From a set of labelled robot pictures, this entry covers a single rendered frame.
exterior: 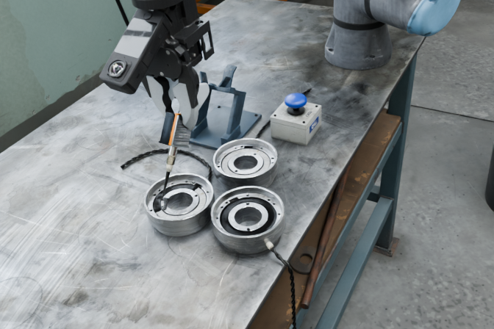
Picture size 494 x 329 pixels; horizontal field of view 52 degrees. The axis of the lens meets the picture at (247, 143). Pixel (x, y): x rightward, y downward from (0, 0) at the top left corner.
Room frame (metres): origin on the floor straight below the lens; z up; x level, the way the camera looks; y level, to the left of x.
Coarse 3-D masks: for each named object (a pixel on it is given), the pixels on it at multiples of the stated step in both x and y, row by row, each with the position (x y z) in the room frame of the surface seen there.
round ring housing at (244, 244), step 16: (240, 192) 0.57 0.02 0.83; (256, 192) 0.57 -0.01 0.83; (272, 192) 0.55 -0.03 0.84; (240, 208) 0.54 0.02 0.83; (256, 208) 0.54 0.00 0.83; (256, 224) 0.50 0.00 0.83; (224, 240) 0.48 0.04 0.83; (240, 240) 0.47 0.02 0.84; (256, 240) 0.47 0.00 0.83; (272, 240) 0.48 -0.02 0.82
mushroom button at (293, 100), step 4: (288, 96) 0.76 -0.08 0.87; (292, 96) 0.76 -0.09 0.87; (296, 96) 0.76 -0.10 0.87; (300, 96) 0.76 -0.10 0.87; (304, 96) 0.76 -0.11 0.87; (284, 100) 0.76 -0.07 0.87; (288, 100) 0.75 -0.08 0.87; (292, 100) 0.75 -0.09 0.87; (296, 100) 0.75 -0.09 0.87; (300, 100) 0.75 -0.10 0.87; (304, 100) 0.75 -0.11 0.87; (288, 104) 0.75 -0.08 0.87; (292, 104) 0.74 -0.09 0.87; (296, 104) 0.74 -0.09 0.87; (300, 104) 0.74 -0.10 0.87; (304, 104) 0.75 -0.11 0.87; (296, 108) 0.75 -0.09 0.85
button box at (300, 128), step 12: (288, 108) 0.76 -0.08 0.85; (300, 108) 0.76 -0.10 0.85; (312, 108) 0.76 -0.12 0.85; (276, 120) 0.74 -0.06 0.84; (288, 120) 0.73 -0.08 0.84; (300, 120) 0.73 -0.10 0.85; (312, 120) 0.74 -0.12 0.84; (276, 132) 0.74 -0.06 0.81; (288, 132) 0.73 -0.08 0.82; (300, 132) 0.72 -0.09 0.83; (312, 132) 0.74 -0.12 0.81; (300, 144) 0.72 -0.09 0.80
